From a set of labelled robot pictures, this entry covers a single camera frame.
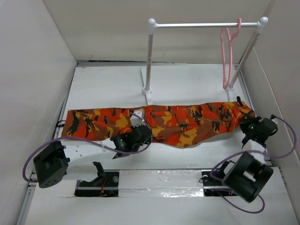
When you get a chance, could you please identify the orange camouflage trousers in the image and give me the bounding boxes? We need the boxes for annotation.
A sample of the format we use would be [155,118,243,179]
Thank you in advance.
[61,101,255,148]

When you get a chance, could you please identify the pink plastic clothes hanger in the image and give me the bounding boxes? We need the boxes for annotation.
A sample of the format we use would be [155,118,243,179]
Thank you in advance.
[220,17,242,90]

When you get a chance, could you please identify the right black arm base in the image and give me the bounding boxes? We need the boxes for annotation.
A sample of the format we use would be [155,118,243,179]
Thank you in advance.
[199,160,248,197]

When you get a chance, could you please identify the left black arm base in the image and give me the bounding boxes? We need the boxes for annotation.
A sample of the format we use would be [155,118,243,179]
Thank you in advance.
[74,162,120,197]

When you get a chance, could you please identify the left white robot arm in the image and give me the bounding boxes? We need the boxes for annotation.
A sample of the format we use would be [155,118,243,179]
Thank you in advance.
[33,125,152,188]

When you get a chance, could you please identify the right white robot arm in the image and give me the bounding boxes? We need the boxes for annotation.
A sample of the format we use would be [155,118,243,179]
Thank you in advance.
[217,117,278,203]

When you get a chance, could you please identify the white clothes rack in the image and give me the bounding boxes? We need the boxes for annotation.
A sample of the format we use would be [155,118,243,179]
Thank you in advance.
[141,16,269,105]

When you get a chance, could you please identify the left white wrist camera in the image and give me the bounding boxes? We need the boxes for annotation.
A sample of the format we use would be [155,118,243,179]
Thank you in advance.
[130,109,144,128]

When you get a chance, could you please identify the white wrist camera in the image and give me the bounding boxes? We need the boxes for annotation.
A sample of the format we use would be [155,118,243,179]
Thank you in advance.
[130,109,144,128]
[270,114,278,124]

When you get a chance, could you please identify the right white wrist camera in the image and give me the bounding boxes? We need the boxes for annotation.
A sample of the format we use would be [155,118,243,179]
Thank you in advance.
[270,114,278,124]

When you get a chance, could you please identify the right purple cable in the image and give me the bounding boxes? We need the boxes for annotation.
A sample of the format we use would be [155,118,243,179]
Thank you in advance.
[210,118,298,214]

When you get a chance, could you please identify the purple cable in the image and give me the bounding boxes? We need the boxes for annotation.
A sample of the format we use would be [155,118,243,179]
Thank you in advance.
[210,118,298,214]
[22,113,152,183]

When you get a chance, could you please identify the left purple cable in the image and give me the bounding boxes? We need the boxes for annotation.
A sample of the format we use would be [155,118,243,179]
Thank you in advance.
[22,113,152,183]

